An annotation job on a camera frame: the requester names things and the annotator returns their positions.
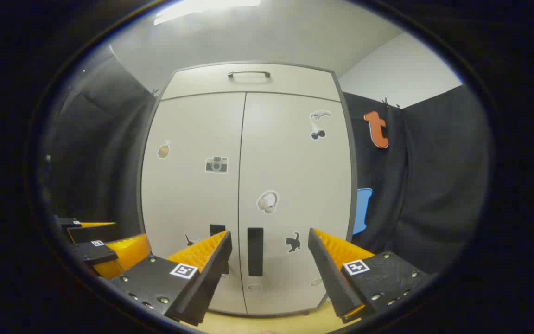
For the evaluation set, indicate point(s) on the white double-door shoe cabinet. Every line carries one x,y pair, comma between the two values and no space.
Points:
354,185

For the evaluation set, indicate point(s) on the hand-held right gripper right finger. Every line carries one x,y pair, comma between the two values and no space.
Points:
329,273

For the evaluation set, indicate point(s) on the black backdrop cloth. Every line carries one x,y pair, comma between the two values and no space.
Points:
434,185

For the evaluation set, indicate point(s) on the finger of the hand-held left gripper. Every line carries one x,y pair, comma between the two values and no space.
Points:
93,233
98,253

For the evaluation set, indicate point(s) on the white cabinet door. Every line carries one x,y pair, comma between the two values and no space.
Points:
193,199
295,176

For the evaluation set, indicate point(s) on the white cabinet drawer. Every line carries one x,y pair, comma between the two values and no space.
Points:
193,83

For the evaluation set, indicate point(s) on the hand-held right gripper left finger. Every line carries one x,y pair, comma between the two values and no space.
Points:
211,273

